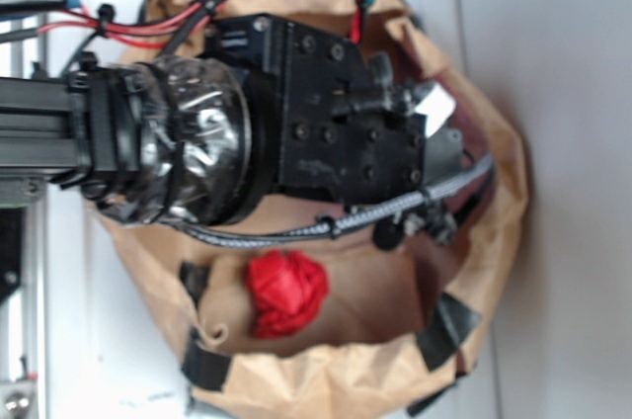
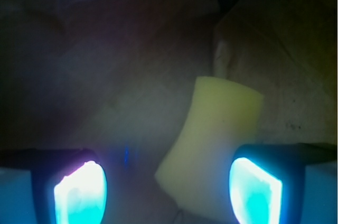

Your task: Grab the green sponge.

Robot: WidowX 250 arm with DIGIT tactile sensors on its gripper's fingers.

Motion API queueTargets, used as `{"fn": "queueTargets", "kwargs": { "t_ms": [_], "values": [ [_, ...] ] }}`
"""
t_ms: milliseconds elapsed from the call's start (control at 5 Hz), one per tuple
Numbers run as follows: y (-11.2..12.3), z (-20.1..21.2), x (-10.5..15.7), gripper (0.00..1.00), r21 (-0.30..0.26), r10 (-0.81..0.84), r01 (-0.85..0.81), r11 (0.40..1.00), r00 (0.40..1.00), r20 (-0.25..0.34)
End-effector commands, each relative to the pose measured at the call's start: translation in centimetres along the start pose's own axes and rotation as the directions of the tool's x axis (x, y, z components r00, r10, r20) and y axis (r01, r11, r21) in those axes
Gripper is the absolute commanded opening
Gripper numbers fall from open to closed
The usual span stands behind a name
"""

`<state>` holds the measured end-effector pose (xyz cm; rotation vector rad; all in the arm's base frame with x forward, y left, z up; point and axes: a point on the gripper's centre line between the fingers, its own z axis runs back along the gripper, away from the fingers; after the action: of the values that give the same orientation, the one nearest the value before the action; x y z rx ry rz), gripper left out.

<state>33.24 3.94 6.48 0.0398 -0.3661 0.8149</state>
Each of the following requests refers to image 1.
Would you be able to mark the crumpled red cloth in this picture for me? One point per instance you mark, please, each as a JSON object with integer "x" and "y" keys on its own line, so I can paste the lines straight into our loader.
{"x": 287, "y": 290}

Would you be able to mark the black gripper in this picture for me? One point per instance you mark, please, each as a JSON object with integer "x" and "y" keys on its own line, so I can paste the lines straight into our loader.
{"x": 326, "y": 123}

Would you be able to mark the brown paper bag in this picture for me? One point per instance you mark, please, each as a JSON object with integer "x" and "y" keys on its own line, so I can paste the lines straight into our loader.
{"x": 393, "y": 329}

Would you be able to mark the small black camera module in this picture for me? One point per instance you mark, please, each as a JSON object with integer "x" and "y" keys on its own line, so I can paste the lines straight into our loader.
{"x": 434, "y": 220}

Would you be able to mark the black metal bracket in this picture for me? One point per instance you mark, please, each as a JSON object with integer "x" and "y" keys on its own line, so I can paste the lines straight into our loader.
{"x": 11, "y": 231}

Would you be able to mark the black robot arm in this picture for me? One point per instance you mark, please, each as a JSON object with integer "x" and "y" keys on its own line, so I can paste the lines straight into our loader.
{"x": 161, "y": 141}

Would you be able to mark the aluminium frame rail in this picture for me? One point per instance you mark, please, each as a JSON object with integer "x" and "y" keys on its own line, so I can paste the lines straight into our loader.
{"x": 22, "y": 314}

